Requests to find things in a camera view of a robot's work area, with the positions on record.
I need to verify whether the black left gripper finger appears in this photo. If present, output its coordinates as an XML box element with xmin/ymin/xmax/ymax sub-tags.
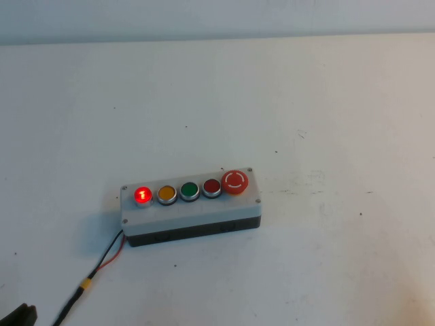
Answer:
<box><xmin>0</xmin><ymin>303</ymin><xmax>31</xmax><ymax>326</ymax></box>

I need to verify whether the yellow push button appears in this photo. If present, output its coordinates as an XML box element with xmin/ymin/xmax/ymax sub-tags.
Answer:
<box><xmin>156</xmin><ymin>184</ymin><xmax>178</xmax><ymax>207</ymax></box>

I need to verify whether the grey push-button control box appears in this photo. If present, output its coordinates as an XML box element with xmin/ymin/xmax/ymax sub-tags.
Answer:
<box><xmin>120</xmin><ymin>166</ymin><xmax>262</xmax><ymax>248</ymax></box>

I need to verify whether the green push button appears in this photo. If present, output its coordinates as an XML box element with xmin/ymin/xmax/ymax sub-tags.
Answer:
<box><xmin>179</xmin><ymin>181</ymin><xmax>201</xmax><ymax>203</ymax></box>

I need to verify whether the red flat push button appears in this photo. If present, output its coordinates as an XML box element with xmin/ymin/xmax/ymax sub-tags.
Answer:
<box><xmin>201</xmin><ymin>178</ymin><xmax>223</xmax><ymax>200</ymax></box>

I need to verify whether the red emergency stop mushroom button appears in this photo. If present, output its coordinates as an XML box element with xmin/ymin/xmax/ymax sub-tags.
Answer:
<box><xmin>221</xmin><ymin>169</ymin><xmax>249</xmax><ymax>198</ymax></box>

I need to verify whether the red indicator lamp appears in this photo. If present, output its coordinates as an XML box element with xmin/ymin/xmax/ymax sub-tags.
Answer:
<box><xmin>133</xmin><ymin>185</ymin><xmax>154</xmax><ymax>208</ymax></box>

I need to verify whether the black sheathed cable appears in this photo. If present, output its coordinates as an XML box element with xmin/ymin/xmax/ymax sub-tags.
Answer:
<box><xmin>50</xmin><ymin>287</ymin><xmax>83</xmax><ymax>326</ymax></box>

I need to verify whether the thin red wire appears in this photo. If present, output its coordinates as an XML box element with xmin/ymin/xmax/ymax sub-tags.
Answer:
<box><xmin>89</xmin><ymin>236</ymin><xmax>128</xmax><ymax>279</ymax></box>

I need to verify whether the thin black wire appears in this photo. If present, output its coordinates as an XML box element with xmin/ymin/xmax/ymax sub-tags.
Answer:
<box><xmin>88</xmin><ymin>229</ymin><xmax>125</xmax><ymax>280</ymax></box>

